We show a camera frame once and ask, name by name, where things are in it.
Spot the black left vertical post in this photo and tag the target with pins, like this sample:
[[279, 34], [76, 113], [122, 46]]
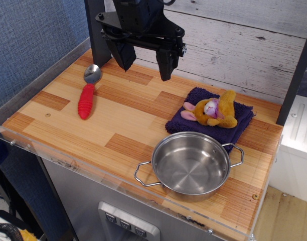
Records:
[[100, 51]]

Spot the clear acrylic table edge guard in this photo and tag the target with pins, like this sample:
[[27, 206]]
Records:
[[80, 188]]

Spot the red handled metal spoon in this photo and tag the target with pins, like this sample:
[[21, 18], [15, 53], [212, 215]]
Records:
[[92, 75]]

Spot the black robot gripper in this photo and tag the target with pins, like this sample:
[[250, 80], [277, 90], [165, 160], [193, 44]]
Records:
[[142, 24]]

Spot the purple folded towel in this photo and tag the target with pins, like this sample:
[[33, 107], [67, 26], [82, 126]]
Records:
[[243, 114]]

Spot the stainless steel pot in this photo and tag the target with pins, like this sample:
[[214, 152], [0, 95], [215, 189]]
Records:
[[192, 166]]

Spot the silver button control panel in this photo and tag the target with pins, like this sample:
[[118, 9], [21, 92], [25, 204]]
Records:
[[112, 215]]

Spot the black vertical post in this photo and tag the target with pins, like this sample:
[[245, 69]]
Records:
[[100, 51], [293, 87]]

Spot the yellow plush bunny toy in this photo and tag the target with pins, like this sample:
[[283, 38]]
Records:
[[213, 111]]

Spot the white appliance at right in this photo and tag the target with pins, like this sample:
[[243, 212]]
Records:
[[289, 171]]

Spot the black right vertical post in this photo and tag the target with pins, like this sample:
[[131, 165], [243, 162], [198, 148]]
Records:
[[293, 87]]

